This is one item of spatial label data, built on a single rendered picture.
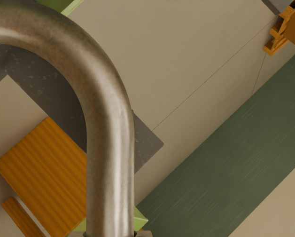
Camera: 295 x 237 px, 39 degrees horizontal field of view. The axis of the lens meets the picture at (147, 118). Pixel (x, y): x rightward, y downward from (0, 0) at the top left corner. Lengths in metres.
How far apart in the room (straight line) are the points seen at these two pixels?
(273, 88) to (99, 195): 6.81
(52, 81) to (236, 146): 6.32
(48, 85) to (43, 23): 0.06
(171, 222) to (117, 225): 6.06
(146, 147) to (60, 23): 0.11
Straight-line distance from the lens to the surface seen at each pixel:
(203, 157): 6.50
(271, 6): 0.35
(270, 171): 6.56
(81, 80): 0.25
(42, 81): 0.30
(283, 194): 6.53
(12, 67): 0.31
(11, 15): 0.26
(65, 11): 0.45
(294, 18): 4.77
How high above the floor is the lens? 1.22
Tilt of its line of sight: 19 degrees down
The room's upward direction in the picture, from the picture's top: 134 degrees clockwise
